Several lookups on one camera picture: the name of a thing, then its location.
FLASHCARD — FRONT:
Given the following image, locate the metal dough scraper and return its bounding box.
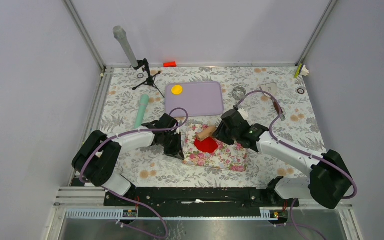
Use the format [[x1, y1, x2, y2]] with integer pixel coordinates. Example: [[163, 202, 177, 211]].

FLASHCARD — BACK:
[[260, 82, 286, 121]]

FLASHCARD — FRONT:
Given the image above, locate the wooden dough roller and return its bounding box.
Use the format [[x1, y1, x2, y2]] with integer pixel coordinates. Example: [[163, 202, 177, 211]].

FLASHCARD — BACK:
[[196, 125, 217, 142]]

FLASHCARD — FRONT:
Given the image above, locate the floral table mat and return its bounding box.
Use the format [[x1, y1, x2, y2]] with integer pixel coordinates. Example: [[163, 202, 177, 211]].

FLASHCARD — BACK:
[[89, 66, 339, 189]]

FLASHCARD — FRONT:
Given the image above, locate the yellow dough disc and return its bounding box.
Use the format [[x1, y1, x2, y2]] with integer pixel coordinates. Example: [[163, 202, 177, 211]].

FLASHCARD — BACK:
[[171, 84, 184, 96]]

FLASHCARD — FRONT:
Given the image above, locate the floral tray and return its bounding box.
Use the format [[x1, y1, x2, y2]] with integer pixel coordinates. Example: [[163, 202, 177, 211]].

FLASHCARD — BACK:
[[182, 124, 249, 172]]

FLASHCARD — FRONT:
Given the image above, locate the orange red block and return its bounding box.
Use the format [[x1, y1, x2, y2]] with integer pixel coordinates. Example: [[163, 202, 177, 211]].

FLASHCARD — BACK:
[[163, 61, 177, 68]]

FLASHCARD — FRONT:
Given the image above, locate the purple tray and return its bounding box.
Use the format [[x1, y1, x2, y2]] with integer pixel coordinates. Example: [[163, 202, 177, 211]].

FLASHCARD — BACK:
[[164, 81, 224, 117]]

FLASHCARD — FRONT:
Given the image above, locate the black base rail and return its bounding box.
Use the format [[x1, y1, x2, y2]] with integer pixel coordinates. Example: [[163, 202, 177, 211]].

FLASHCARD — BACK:
[[103, 187, 299, 218]]

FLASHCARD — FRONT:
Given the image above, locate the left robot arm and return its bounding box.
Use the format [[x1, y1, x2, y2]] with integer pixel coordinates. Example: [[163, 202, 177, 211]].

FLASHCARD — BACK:
[[71, 113, 185, 206]]

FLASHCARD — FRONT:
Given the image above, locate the white green clip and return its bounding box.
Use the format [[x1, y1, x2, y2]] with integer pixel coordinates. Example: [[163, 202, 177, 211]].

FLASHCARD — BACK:
[[294, 63, 310, 79]]

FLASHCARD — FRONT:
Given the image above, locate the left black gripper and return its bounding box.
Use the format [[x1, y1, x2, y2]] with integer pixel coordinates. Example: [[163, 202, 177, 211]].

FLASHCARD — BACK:
[[161, 131, 184, 160]]

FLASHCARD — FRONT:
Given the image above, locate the red dough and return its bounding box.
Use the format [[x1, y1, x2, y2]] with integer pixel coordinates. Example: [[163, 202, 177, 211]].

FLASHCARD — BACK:
[[194, 137, 219, 154]]

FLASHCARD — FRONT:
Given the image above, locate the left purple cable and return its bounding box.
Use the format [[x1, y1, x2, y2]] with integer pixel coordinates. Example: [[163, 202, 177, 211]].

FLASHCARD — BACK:
[[79, 107, 190, 240]]

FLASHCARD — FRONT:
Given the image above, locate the purple cable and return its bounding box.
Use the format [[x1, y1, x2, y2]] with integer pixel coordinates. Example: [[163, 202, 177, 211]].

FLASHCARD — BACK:
[[79, 107, 190, 240], [234, 90, 359, 240]]

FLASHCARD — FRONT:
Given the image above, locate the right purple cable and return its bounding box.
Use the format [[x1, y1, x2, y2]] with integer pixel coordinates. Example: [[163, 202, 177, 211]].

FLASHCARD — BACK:
[[234, 90, 359, 240]]

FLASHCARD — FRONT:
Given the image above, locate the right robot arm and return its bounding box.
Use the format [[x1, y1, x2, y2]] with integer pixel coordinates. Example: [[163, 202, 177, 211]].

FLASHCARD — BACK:
[[213, 109, 354, 210]]

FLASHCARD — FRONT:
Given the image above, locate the black mini tripod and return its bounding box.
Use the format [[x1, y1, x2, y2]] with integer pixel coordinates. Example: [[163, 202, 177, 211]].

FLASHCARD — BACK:
[[132, 58, 165, 98]]

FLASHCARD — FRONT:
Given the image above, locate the mint green rolling pin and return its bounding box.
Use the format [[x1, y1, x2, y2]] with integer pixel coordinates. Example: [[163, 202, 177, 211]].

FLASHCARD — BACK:
[[133, 94, 150, 129]]

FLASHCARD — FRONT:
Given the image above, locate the grey microphone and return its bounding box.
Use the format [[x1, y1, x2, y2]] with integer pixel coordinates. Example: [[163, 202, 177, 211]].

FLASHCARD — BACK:
[[113, 25, 139, 69]]

